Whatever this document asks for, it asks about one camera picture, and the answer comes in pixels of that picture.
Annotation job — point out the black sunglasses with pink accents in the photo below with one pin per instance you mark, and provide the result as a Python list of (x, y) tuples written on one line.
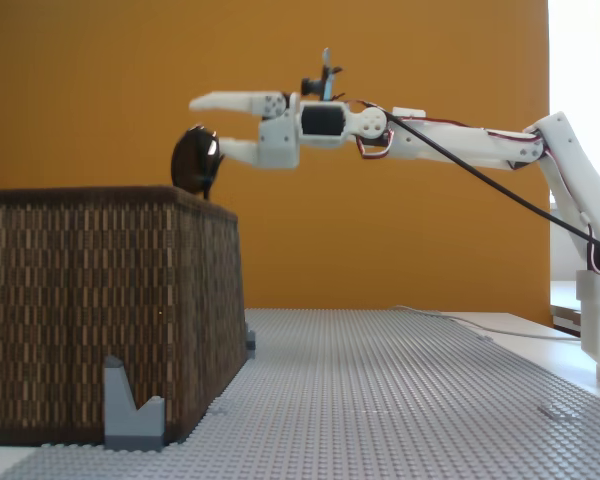
[(192, 160)]

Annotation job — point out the brown woven fabric bin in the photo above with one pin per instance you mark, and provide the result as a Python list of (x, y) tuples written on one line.
[(80, 300)]

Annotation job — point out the grey studded baseplate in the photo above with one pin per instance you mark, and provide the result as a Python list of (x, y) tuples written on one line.
[(355, 450), (355, 350)]

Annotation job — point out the small grey flat brick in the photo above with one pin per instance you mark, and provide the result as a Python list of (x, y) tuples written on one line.
[(556, 412)]

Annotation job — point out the small black camera module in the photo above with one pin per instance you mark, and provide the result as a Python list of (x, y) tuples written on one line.
[(325, 82)]

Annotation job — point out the small grey brick bracket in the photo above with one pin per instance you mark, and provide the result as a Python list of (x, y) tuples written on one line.
[(251, 345)]

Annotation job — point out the large grey brick bracket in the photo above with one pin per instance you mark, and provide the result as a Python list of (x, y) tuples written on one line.
[(125, 415)]

